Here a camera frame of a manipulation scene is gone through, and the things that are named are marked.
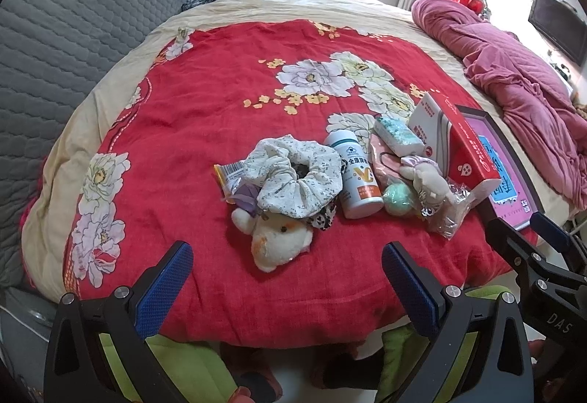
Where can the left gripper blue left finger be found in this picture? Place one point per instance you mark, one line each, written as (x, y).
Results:
(154, 293)

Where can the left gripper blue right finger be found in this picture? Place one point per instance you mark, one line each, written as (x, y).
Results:
(416, 287)

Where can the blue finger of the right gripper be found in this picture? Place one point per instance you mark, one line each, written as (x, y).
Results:
(551, 233)
(511, 245)

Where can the clear bag with brown item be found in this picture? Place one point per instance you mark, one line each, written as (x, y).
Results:
(449, 217)

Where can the beige bear plush pink bow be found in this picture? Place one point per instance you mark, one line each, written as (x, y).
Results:
(429, 183)

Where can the green sponge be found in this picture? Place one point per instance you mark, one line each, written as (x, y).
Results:
(400, 199)

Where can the leopard print scrunchie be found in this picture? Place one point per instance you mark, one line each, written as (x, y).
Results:
(323, 219)

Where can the white duck plush toy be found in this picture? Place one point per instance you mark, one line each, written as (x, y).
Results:
(276, 239)

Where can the yellow white snack packet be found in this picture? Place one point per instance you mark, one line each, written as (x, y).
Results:
(229, 177)

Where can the green tissue pack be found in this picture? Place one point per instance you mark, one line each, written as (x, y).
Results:
(398, 137)

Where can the white floral scrunchie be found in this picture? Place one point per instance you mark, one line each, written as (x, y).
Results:
(295, 178)

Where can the grey tray with pink book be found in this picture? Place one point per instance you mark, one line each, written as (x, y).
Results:
(516, 198)

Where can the green garment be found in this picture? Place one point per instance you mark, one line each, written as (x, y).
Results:
(197, 371)

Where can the white vitamin bottle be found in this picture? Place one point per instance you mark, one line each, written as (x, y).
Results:
(360, 196)

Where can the red floral blanket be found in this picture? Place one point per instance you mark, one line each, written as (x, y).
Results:
(244, 141)

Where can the red tissue box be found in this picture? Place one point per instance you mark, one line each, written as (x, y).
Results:
(451, 142)

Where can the pink crumpled quilt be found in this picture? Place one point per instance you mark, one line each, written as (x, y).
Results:
(534, 102)

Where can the beige bed sheet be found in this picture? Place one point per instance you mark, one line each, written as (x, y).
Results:
(49, 222)

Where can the grey quilted headboard cushion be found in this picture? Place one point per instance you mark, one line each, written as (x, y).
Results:
(53, 52)

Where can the wall mounted television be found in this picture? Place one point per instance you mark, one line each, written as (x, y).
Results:
(562, 26)

